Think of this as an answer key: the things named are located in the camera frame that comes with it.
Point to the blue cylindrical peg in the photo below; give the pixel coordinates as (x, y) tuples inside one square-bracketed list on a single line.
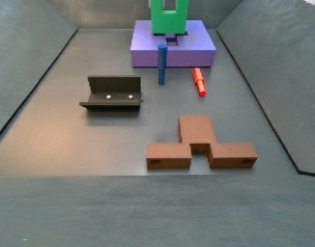
[(161, 62)]

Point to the black angle bracket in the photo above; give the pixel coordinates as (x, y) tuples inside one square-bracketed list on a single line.
[(114, 92)]

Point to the brown T-shaped block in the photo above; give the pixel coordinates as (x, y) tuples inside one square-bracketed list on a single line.
[(198, 140)]

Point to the green U-shaped block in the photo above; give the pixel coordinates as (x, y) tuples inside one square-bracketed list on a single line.
[(169, 21)]

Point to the purple board with cross slot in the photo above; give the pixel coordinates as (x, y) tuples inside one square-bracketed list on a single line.
[(192, 50)]

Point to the red stepped peg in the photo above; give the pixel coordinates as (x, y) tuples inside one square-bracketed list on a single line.
[(198, 81)]

